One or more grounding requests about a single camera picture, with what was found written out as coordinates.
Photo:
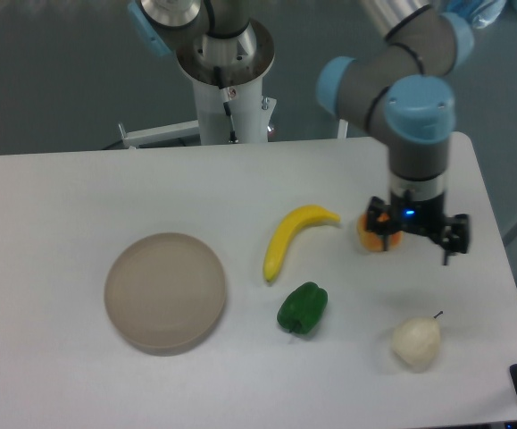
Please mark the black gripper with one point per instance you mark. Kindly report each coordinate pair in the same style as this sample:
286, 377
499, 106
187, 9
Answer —
417, 207

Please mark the yellow banana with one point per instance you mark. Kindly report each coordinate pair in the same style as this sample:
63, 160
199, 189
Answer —
294, 222

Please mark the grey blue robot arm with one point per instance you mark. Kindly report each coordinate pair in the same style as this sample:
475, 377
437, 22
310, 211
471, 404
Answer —
399, 98

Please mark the orange peeled mandarin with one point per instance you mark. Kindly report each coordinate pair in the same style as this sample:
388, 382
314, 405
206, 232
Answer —
371, 241

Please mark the white pear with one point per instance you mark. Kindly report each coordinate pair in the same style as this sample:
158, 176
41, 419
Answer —
416, 341

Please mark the green bell pepper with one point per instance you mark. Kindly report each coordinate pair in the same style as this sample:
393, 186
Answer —
303, 309

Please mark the blue plastic bag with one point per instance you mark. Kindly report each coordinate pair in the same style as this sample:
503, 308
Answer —
478, 13

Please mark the beige round plate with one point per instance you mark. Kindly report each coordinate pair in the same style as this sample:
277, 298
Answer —
165, 293

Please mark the white frame post right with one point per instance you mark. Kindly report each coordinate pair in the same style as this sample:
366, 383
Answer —
343, 127

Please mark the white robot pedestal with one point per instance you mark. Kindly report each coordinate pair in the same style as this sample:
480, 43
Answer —
227, 79

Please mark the white frame bracket left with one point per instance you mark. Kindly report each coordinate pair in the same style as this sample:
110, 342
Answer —
156, 137

